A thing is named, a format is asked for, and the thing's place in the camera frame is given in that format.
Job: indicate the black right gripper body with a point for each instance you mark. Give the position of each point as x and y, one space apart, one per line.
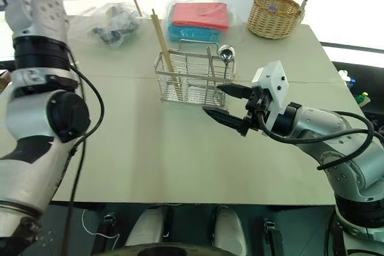
256 103

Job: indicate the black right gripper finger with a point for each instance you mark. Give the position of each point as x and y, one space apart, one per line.
235 90
228 119

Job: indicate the metal spoon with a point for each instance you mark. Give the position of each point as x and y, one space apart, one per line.
226 54

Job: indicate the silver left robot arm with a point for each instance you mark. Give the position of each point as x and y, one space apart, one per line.
33 178

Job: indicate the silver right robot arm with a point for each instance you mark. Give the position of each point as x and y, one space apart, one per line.
315 124

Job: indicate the blue folded cloth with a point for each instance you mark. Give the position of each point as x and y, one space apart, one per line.
192 33

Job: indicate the clear bag holding cloths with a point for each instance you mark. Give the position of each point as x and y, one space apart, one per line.
204 20

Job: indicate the red folded cloth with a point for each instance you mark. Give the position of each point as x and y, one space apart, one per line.
199 14

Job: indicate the white bottle with blue cap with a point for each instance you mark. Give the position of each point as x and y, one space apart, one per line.
348 78

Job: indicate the green bottle with yellow cap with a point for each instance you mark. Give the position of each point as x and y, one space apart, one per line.
362 97

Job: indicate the white rounded robot foot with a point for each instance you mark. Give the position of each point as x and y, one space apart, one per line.
148 226
229 229

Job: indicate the clear bag with dark parts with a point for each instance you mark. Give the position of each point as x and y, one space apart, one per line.
115 26

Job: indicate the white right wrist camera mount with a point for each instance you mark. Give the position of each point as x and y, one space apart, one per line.
274 85

